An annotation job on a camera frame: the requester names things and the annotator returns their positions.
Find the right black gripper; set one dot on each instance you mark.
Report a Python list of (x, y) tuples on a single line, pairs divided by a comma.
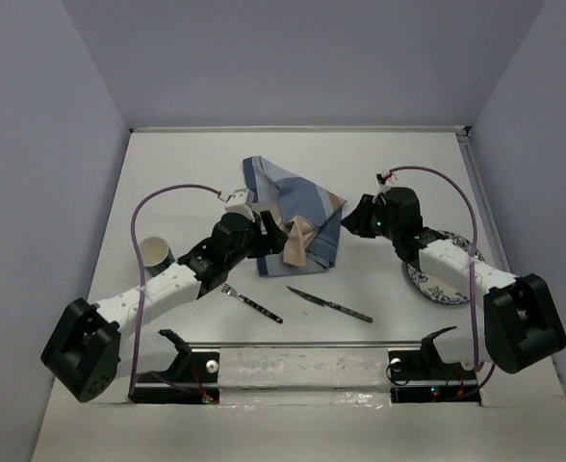
[(355, 220)]

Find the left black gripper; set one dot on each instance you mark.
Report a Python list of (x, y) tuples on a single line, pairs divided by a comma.
[(268, 243)]

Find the blue beige plaid cloth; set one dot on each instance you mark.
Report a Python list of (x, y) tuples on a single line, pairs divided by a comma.
[(308, 214)]

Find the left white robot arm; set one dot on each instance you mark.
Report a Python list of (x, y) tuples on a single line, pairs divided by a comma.
[(83, 350)]

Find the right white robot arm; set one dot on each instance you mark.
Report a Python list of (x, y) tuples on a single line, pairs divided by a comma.
[(514, 322)]

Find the paper cup green base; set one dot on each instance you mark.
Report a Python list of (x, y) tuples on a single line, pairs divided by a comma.
[(156, 255)]

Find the blue floral ceramic plate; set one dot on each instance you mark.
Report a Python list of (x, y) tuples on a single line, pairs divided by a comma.
[(434, 288)]

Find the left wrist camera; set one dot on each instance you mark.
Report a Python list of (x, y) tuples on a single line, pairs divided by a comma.
[(238, 202)]

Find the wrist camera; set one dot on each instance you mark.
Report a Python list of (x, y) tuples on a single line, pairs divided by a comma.
[(386, 180), (238, 202)]

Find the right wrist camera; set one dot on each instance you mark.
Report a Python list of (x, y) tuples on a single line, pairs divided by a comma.
[(386, 180)]

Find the silver fork patterned handle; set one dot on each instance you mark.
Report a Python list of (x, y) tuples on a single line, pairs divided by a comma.
[(229, 291)]

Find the steak knife patterned handle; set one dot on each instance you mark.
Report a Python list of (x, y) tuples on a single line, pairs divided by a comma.
[(331, 305)]

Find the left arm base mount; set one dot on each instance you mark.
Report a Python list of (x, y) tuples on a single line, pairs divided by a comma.
[(192, 377)]

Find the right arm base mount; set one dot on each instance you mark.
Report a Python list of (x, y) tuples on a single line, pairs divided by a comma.
[(420, 376)]

